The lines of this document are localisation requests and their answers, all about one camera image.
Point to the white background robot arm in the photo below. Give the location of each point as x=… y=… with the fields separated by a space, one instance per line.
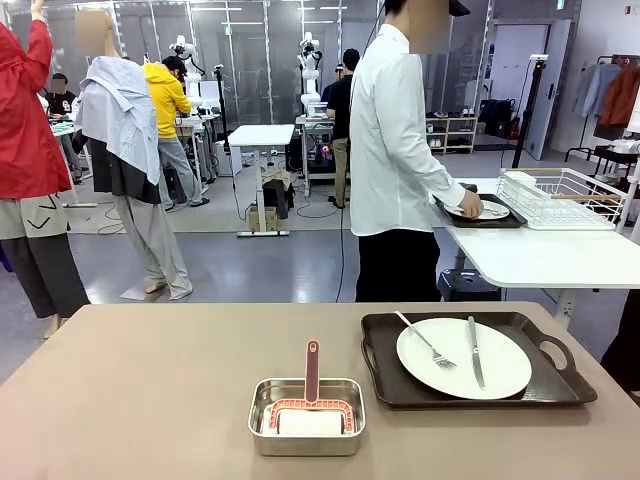
x=192 y=85
x=310 y=75

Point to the large white round plate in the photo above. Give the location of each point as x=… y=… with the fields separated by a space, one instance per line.
x=500 y=370

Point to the silver table knife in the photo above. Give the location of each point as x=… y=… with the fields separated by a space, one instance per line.
x=475 y=350

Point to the black utility cart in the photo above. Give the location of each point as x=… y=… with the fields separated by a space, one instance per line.
x=617 y=157

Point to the clothes rack with garments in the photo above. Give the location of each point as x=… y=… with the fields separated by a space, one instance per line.
x=617 y=95

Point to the person in yellow hoodie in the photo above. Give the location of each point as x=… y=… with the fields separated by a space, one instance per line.
x=167 y=100

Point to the dark brown serving tray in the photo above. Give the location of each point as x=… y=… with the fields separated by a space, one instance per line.
x=545 y=385

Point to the white rounded table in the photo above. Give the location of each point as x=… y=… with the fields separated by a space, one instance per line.
x=540 y=255

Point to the white standing desk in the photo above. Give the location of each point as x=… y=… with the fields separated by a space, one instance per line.
x=262 y=135

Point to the black serving tray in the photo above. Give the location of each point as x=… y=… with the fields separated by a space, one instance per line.
x=515 y=219

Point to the small white plate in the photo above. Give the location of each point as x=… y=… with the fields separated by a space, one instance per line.
x=495 y=210

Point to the wooden shoe shelf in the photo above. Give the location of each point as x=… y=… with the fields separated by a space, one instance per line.
x=450 y=135

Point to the person in white shirt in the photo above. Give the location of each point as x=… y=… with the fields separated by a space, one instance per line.
x=390 y=150

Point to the seated person in black shirt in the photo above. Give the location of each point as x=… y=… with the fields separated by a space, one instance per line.
x=61 y=100

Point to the person's right forearm white sleeve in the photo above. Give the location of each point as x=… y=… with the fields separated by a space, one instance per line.
x=442 y=185

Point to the white door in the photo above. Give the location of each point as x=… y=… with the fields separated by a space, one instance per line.
x=550 y=90

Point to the person's right hand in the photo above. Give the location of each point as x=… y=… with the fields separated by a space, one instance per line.
x=471 y=205

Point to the black bulky object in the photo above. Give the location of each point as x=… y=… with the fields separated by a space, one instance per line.
x=625 y=350

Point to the stainless steel rectangular container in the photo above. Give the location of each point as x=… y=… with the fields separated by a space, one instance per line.
x=305 y=445

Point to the mannequin with striped shirt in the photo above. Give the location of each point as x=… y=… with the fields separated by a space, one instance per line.
x=120 y=125

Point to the black step stool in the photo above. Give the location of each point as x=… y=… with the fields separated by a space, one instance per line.
x=467 y=287

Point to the black stool with cloth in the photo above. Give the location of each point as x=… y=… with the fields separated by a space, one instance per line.
x=277 y=190

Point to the cardboard box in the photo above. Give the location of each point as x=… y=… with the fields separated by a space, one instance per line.
x=262 y=219

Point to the black tripod stand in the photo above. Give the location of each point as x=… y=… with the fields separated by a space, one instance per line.
x=530 y=100

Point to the person in black polo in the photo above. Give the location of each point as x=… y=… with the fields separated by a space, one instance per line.
x=342 y=100

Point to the silver fork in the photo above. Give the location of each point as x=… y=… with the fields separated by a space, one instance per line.
x=425 y=342

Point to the mannequin with red jacket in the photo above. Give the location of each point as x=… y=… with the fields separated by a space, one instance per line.
x=25 y=140

